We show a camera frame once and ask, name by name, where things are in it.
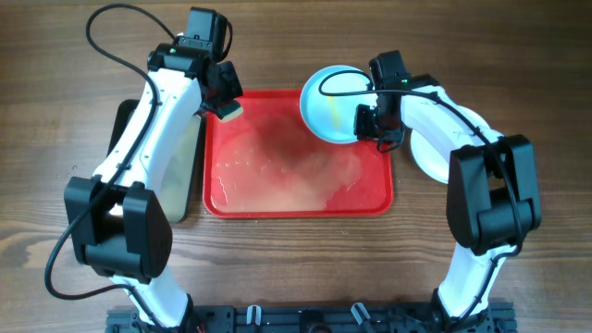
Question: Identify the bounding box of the black cable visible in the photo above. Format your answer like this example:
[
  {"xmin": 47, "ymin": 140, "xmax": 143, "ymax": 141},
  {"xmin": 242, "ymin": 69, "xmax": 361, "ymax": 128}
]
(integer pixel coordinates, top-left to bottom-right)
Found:
[
  {"xmin": 43, "ymin": 3, "xmax": 186, "ymax": 329},
  {"xmin": 317, "ymin": 68, "xmax": 526, "ymax": 325}
]

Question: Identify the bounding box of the left black cable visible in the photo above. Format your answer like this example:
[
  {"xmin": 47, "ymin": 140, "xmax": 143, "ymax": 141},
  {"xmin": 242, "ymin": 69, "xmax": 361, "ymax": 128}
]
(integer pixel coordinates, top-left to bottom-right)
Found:
[{"xmin": 43, "ymin": 3, "xmax": 186, "ymax": 329}]

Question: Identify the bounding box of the green yellow sponge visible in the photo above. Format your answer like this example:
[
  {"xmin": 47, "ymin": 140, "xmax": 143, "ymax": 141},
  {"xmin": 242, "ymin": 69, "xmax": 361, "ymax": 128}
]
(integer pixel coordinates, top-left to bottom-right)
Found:
[{"xmin": 216, "ymin": 100, "xmax": 243, "ymax": 123}]

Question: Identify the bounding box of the right black cable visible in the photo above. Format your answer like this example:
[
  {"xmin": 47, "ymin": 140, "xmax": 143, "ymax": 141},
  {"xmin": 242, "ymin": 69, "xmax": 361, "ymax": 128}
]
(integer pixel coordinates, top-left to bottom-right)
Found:
[{"xmin": 317, "ymin": 68, "xmax": 526, "ymax": 325}]

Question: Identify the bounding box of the black metal sponge tray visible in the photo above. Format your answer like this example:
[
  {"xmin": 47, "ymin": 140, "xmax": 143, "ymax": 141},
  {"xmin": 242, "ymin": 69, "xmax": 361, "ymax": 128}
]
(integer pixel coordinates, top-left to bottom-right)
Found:
[{"xmin": 106, "ymin": 99, "xmax": 204, "ymax": 224}]

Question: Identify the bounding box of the red plastic tray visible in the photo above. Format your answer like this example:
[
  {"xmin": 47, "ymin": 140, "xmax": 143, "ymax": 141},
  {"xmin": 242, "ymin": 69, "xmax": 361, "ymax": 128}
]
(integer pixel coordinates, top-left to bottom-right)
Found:
[{"xmin": 203, "ymin": 89, "xmax": 394, "ymax": 219}]

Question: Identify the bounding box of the white plate bottom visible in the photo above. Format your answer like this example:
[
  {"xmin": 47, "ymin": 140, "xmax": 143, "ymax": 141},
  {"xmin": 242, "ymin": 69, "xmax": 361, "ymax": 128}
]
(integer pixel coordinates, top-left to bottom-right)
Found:
[{"xmin": 409, "ymin": 104, "xmax": 496, "ymax": 185}]

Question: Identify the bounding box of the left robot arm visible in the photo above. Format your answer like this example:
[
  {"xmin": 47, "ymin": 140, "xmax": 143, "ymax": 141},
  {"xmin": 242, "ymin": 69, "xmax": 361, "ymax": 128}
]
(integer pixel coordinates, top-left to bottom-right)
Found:
[{"xmin": 61, "ymin": 7, "xmax": 242, "ymax": 332}]

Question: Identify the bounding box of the light blue plate top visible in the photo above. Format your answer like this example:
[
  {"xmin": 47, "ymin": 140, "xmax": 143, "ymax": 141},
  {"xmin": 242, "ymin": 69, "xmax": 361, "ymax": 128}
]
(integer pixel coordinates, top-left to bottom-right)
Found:
[{"xmin": 300, "ymin": 65, "xmax": 376, "ymax": 144}]

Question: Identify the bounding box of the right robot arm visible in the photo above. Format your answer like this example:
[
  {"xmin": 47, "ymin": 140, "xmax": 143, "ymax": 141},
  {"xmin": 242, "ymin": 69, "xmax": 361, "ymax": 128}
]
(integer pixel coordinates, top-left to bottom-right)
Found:
[{"xmin": 354, "ymin": 51, "xmax": 542, "ymax": 331}]

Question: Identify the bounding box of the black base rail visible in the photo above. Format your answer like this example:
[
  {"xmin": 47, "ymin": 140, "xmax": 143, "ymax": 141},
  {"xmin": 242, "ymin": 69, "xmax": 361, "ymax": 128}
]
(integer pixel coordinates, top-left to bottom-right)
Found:
[{"xmin": 105, "ymin": 302, "xmax": 518, "ymax": 333}]

